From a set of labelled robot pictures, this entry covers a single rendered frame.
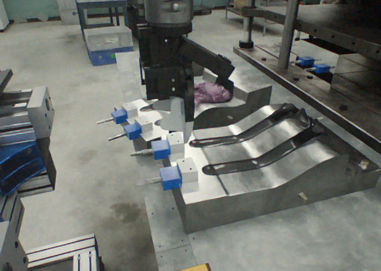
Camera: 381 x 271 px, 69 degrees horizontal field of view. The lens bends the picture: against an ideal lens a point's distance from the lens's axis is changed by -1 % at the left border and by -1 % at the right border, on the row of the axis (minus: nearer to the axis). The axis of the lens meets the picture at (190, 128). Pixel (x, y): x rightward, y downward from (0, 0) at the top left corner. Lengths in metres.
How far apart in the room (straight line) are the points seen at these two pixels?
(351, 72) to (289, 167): 0.83
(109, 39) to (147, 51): 3.67
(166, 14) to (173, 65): 0.08
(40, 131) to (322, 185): 0.69
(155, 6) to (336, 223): 0.57
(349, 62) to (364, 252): 0.88
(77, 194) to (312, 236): 1.57
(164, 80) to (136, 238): 1.27
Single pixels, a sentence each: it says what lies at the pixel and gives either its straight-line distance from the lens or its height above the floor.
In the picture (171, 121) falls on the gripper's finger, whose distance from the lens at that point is 0.49.
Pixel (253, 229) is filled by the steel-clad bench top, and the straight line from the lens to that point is 0.65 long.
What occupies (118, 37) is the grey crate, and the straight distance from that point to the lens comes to 4.16.
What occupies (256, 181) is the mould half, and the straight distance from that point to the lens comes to 0.63.
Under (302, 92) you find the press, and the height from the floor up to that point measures 0.78.
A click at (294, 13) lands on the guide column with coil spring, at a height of 1.07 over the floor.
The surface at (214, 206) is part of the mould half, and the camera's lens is 0.59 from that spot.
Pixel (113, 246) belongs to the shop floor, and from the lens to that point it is 1.64.
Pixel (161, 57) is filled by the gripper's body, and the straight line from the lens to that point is 0.47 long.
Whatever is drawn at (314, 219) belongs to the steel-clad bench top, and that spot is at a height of 0.80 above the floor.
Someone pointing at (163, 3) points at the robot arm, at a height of 1.24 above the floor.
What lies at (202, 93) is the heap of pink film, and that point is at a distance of 0.90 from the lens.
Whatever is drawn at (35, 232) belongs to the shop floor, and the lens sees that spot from 1.86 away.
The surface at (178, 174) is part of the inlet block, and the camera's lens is 0.60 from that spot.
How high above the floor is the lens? 1.30
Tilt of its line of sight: 31 degrees down
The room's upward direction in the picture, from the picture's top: straight up
